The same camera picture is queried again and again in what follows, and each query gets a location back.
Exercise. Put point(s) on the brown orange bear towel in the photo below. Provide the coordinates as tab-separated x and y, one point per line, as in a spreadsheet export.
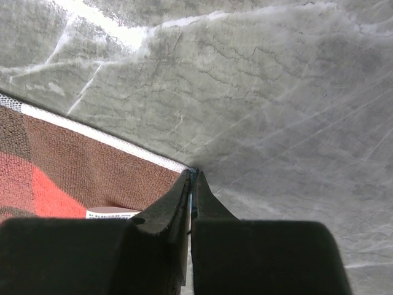
54	167

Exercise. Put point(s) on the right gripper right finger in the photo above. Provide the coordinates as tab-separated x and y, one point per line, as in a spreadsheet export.
236	256

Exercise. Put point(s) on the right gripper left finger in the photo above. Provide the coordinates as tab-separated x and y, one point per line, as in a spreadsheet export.
146	254

